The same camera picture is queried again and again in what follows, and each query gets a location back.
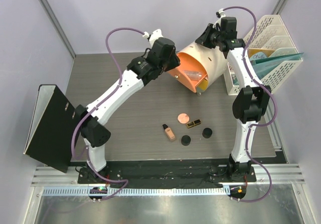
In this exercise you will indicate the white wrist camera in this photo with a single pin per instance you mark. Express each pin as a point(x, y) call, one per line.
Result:
point(220, 15)
point(155, 35)

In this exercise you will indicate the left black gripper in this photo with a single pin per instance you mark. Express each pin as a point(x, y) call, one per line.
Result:
point(174, 63)

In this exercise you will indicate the orange top drawer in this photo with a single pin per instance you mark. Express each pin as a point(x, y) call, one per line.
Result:
point(187, 62)

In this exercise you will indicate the teal folder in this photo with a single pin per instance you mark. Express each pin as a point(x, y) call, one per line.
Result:
point(263, 66)

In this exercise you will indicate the clear plastic spray bottle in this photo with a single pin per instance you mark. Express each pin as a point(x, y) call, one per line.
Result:
point(193, 75)

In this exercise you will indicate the round copper compact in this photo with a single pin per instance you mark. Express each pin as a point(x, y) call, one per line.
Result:
point(183, 118)

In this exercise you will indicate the black binder folder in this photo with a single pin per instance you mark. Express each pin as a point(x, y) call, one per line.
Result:
point(52, 126)

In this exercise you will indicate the yellow card in rack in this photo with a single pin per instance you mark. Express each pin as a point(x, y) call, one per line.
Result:
point(259, 53)

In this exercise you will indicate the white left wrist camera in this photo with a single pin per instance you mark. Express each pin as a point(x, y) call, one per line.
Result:
point(155, 35)

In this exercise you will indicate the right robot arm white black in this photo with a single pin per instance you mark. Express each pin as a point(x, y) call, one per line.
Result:
point(251, 102)

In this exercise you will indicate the black gold lipstick box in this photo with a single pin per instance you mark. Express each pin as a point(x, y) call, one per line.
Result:
point(193, 123)

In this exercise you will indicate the yellow drawer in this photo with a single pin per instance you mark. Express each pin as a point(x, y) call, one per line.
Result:
point(202, 86)

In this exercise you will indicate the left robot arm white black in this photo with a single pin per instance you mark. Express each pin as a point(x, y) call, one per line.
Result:
point(94, 116)

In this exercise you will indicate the beige foundation bottle black cap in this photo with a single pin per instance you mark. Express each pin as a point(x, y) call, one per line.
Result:
point(169, 133)

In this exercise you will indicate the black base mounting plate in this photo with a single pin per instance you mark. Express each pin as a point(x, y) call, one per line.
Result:
point(178, 174)

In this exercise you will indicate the white perforated file rack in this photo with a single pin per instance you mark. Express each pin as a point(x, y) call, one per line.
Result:
point(271, 33)

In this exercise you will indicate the cream cylindrical drawer organizer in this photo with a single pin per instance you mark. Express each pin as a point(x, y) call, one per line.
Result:
point(213, 60)

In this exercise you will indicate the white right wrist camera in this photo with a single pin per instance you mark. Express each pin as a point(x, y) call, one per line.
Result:
point(220, 15)

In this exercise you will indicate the black round jar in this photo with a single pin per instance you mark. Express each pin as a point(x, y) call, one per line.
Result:
point(185, 140)
point(207, 133)

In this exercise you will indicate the white slotted cable duct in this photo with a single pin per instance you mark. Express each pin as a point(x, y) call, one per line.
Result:
point(97, 191)

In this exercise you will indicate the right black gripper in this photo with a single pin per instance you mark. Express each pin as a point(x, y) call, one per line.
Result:
point(203, 39)

